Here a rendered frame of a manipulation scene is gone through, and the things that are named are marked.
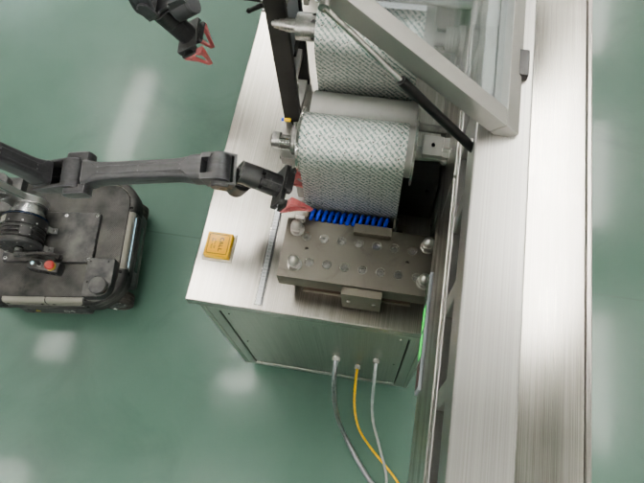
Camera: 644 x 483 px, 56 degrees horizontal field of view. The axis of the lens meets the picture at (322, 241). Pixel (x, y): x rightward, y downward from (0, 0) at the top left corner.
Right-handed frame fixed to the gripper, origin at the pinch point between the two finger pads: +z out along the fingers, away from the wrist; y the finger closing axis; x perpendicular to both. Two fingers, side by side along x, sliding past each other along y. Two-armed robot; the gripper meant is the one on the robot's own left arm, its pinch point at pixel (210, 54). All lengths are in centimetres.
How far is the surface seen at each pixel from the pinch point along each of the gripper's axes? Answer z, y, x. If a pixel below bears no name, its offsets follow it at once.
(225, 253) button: 15, -57, -1
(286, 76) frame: 5.6, -13.3, -24.0
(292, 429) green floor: 101, -93, 35
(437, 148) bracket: 9, -46, -65
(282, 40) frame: -6.2, -13.4, -31.3
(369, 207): 21, -50, -42
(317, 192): 10, -48, -33
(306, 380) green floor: 103, -75, 31
